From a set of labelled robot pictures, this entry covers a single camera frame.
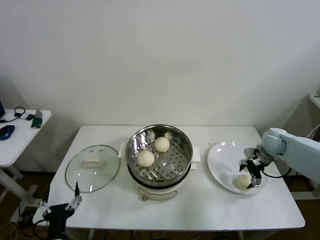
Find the white side table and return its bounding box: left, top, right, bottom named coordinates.
left=0, top=108, right=53, bottom=223

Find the stainless steel steamer basket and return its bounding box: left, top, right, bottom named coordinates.
left=125, top=124, right=195, bottom=188

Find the round glass pot lid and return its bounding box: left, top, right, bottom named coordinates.
left=64, top=144, right=121, bottom=194

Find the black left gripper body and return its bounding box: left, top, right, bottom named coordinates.
left=44, top=203, right=76, bottom=236

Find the white round plate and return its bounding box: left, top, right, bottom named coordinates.
left=206, top=141, right=270, bottom=195

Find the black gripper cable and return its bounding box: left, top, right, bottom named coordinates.
left=33, top=219, right=51, bottom=235
left=261, top=167, right=292, bottom=179

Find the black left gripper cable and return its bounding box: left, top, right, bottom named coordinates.
left=33, top=219, right=51, bottom=235

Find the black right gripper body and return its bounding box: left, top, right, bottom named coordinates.
left=245, top=159, right=265, bottom=177

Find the white electric cooking pot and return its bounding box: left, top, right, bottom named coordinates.
left=118, top=141, right=202, bottom=202

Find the black headphone cable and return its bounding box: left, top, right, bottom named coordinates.
left=0, top=106, right=27, bottom=123

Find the blue computer mouse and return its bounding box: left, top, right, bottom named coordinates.
left=0, top=124, right=15, bottom=141

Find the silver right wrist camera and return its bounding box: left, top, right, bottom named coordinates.
left=244, top=147, right=261, bottom=159

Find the green and grey tool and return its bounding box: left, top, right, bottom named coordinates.
left=31, top=107, right=45, bottom=130

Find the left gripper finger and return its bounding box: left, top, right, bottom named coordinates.
left=37, top=185, right=51, bottom=217
left=65, top=181, right=83, bottom=211

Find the white wall cable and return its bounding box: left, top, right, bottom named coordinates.
left=306, top=125, right=320, bottom=139

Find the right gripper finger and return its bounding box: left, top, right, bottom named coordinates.
left=239, top=159, right=250, bottom=173
left=247, top=174, right=263, bottom=190

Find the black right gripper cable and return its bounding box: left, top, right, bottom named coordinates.
left=261, top=167, right=292, bottom=179

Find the white steamed baozi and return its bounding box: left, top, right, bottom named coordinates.
left=154, top=136, right=171, bottom=153
left=137, top=150, right=155, bottom=168
left=232, top=174, right=253, bottom=191

